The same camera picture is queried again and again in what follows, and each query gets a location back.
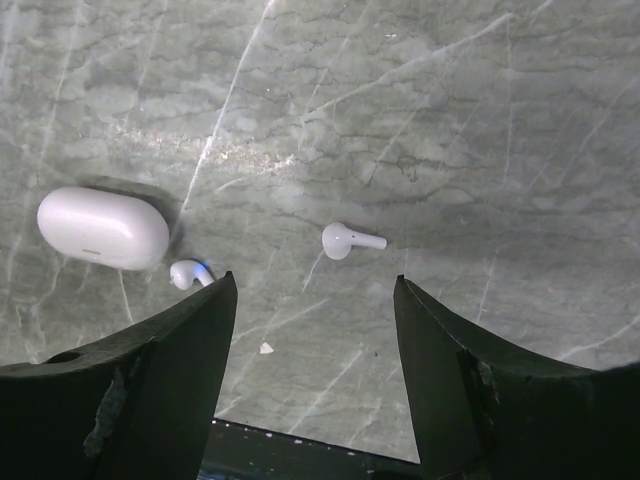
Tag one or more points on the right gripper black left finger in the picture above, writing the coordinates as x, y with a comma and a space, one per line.
137, 404

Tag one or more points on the white closed charging case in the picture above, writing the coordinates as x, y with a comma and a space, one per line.
105, 228

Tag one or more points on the white earbud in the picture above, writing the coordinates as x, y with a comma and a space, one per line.
338, 240
184, 273

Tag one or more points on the white earbud beside closed case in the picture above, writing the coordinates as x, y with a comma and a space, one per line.
184, 273

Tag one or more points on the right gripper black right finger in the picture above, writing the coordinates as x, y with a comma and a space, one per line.
478, 400

